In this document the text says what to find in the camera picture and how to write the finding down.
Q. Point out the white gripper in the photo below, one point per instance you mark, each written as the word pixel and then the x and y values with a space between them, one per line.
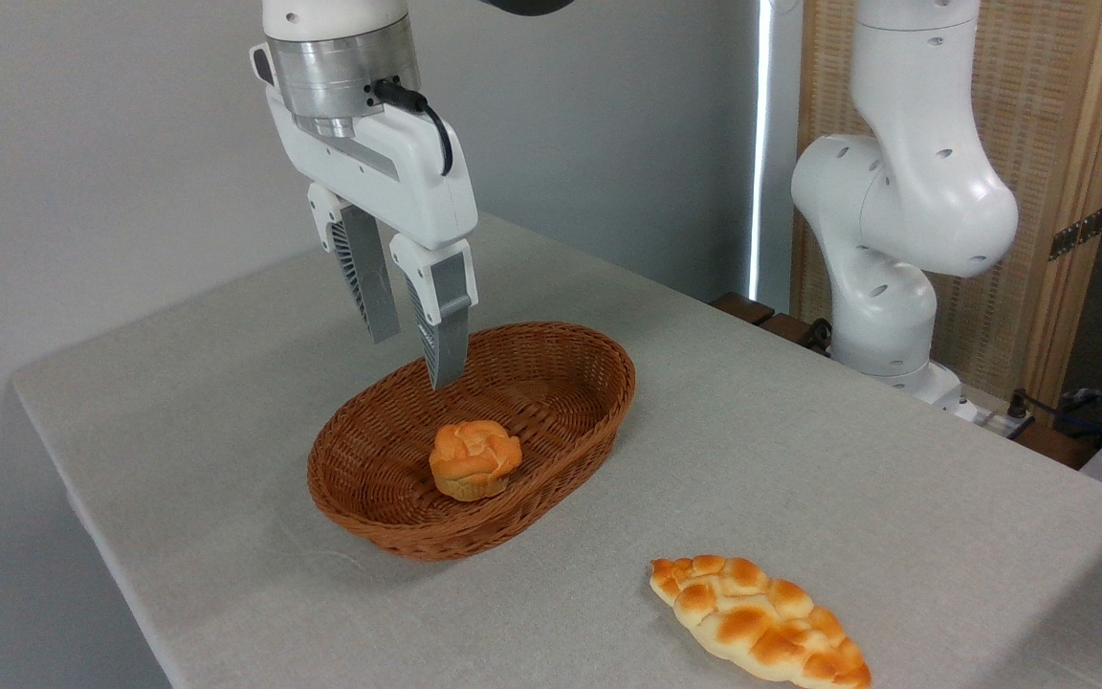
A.
pixel 388 172

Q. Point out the golden braided bread loaf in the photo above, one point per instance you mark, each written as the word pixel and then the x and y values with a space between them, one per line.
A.
pixel 752 622

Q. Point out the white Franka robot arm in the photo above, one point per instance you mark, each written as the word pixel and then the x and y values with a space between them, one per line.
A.
pixel 905 191

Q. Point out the orange muffin bread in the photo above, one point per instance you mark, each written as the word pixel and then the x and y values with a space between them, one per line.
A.
pixel 474 459

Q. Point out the brown wicker oval basket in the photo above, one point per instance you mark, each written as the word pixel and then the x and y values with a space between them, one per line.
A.
pixel 388 498

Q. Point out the white power strip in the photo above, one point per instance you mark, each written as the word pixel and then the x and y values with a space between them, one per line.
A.
pixel 996 421

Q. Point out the wooden rattan folding screen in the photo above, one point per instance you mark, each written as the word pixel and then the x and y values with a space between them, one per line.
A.
pixel 1039 115

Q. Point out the dark metal screen hinge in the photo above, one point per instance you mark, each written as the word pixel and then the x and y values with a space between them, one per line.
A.
pixel 1077 233

